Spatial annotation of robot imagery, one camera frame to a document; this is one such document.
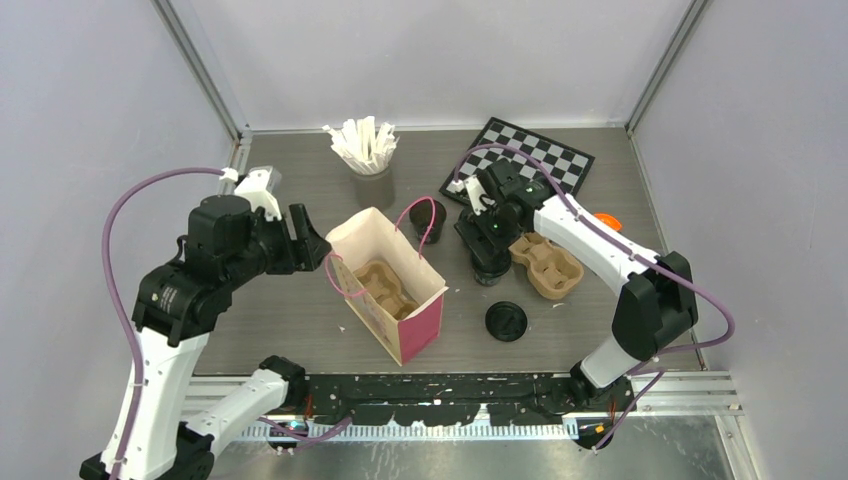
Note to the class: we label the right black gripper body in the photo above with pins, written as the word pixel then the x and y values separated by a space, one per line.
pixel 493 224

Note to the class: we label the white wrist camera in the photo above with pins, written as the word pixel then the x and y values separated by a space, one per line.
pixel 476 194
pixel 258 187

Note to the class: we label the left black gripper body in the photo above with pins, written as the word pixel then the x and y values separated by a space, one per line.
pixel 271 249

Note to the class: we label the black and white chessboard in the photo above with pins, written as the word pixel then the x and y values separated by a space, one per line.
pixel 568 166

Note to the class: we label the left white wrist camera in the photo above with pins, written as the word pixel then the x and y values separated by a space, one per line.
pixel 258 187

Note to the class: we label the black coffee cup lid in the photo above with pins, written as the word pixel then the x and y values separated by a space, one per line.
pixel 506 321

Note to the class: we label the orange curved plastic piece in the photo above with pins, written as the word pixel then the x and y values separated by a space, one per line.
pixel 610 221

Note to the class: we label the grey cylindrical straw holder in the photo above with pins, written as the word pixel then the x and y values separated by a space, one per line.
pixel 376 190

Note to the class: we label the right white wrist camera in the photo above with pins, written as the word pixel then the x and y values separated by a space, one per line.
pixel 476 194

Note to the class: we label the pink and cream paper bag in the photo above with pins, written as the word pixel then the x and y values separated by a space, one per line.
pixel 369 235

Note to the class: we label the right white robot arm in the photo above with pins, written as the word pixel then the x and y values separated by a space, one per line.
pixel 654 303

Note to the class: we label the black coffee cup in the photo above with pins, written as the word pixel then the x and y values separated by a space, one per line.
pixel 490 274
pixel 428 219

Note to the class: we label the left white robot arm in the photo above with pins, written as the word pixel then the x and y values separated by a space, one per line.
pixel 173 318

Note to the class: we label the brown cardboard cup carrier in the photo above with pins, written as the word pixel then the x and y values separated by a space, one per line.
pixel 551 270

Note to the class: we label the bundle of white wrapped straws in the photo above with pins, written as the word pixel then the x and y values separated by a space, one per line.
pixel 365 147

